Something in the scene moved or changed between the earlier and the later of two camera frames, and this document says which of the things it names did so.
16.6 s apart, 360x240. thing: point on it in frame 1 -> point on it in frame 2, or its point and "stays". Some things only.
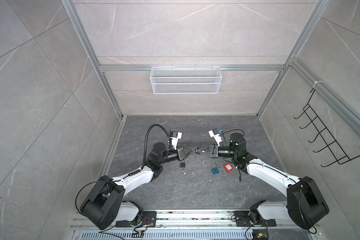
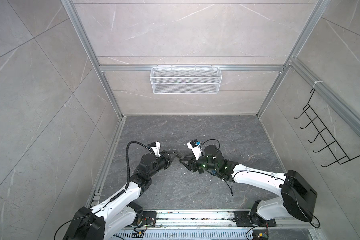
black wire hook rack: x=339 y=154 stays
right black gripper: x=211 y=154 -> x=191 y=162
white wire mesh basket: x=168 y=80 stays
